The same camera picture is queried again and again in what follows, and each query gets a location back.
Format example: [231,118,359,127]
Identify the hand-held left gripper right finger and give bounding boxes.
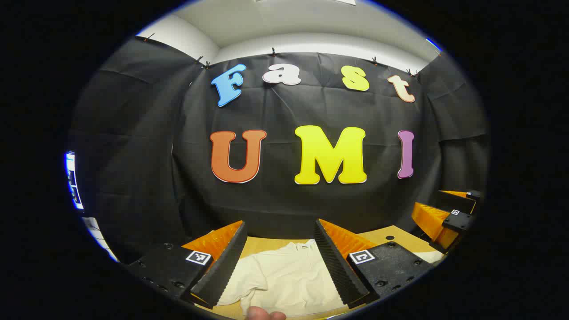
[314,218,435,309]

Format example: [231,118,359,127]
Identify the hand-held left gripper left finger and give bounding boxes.
[127,220,248,309]

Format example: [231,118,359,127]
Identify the cream sweatshirt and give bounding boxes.
[217,239,445,318]

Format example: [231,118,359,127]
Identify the black backdrop cloth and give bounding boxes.
[69,36,489,263]

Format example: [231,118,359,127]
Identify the white side desk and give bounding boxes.
[82,217,118,263]

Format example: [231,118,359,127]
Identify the computer monitor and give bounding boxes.
[64,151,85,210]

